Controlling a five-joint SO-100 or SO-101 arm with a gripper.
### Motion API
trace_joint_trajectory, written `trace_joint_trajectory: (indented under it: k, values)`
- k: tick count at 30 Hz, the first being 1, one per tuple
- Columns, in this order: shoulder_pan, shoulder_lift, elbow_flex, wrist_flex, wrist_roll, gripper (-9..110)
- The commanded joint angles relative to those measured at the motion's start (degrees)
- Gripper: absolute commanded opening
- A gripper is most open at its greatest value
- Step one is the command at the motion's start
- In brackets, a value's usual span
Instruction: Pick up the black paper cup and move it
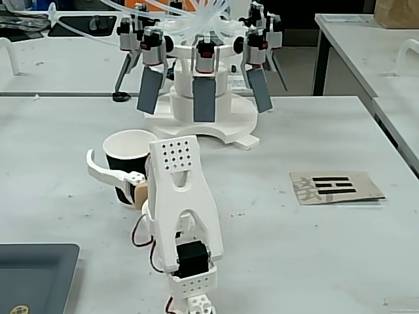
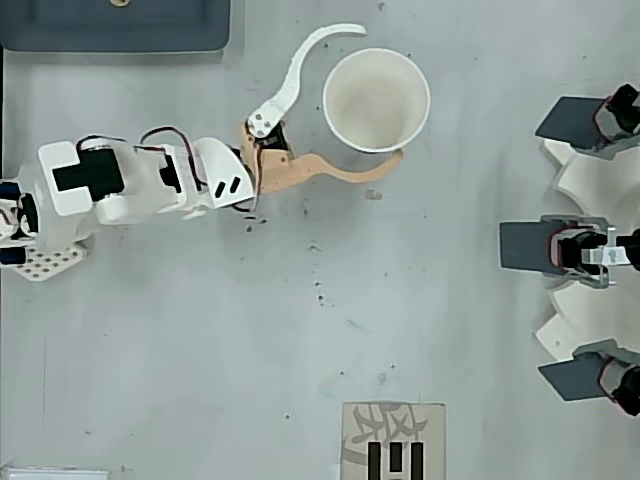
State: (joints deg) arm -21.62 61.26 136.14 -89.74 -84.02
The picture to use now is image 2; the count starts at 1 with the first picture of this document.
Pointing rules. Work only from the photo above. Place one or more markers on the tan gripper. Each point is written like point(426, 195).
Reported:
point(274, 172)

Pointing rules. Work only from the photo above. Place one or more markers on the white paper cup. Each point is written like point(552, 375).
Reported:
point(375, 100)

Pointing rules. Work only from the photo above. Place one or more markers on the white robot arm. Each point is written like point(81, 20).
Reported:
point(130, 175)

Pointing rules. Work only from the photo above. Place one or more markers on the small brass round piece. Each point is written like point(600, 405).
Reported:
point(120, 2)

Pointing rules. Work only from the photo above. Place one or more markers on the blue-gray plastic tray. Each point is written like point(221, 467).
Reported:
point(100, 25)

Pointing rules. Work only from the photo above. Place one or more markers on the cardboard card with black print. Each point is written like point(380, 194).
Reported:
point(392, 440)

